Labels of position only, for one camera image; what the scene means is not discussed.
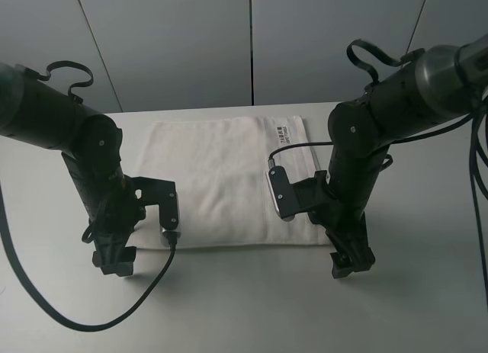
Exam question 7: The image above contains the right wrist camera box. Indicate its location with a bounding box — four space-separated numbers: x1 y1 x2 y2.
268 165 316 222

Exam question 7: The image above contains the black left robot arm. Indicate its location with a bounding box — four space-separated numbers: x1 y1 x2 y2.
1 64 143 277

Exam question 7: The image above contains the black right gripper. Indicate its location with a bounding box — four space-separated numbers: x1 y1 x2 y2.
307 170 376 279

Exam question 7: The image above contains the white towel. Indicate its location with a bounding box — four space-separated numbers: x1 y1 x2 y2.
138 116 329 249

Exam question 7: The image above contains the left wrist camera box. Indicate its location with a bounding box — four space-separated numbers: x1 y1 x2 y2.
131 177 181 252

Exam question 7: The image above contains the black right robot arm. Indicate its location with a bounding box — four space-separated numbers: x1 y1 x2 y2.
310 37 487 279

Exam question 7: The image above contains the black right camera cable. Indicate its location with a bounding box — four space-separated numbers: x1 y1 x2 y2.
268 139 335 170

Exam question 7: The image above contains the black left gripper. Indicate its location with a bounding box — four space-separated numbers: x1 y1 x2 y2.
82 175 146 277

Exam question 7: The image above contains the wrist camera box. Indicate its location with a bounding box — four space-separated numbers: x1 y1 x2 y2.
268 165 316 222
131 177 181 252

